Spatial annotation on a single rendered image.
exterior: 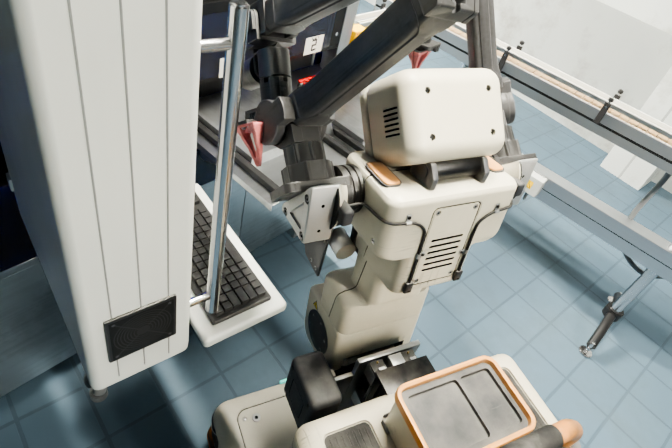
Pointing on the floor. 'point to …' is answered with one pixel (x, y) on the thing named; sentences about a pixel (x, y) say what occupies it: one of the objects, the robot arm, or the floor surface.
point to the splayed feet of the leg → (602, 326)
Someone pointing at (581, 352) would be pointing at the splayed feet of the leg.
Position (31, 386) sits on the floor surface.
